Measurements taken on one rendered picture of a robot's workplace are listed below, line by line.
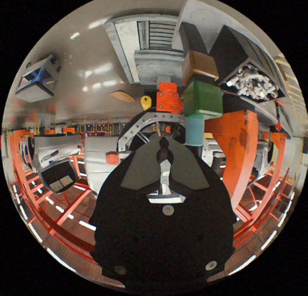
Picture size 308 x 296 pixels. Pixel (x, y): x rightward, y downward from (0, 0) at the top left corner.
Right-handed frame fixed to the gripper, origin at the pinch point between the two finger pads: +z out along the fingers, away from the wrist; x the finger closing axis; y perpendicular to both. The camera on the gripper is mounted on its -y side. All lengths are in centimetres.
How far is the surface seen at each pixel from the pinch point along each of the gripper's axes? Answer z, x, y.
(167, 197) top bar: 5.4, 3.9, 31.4
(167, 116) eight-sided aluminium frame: 36.8, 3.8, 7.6
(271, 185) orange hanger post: 4, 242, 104
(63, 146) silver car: 100, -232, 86
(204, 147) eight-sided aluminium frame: 31.2, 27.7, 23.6
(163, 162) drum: 14.8, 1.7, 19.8
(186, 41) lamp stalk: 4.3, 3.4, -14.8
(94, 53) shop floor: 61, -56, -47
